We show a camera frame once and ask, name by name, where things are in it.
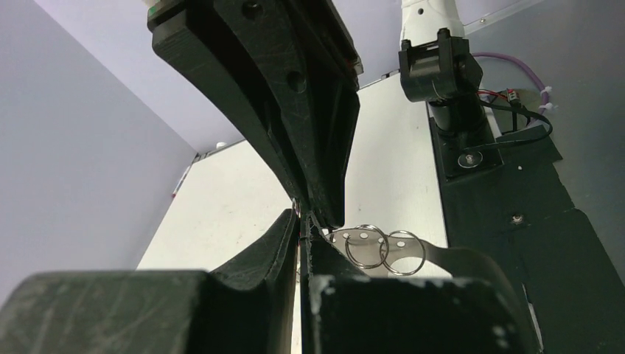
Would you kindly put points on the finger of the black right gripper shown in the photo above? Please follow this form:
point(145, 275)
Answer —
point(193, 39)
point(307, 57)

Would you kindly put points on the white marker pen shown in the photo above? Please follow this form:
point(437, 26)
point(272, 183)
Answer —
point(180, 181)

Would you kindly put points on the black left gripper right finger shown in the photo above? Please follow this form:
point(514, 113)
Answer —
point(345, 310)

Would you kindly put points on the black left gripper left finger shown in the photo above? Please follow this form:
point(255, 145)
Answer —
point(244, 306)

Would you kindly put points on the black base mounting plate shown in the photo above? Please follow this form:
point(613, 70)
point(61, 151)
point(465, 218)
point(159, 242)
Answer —
point(520, 214)

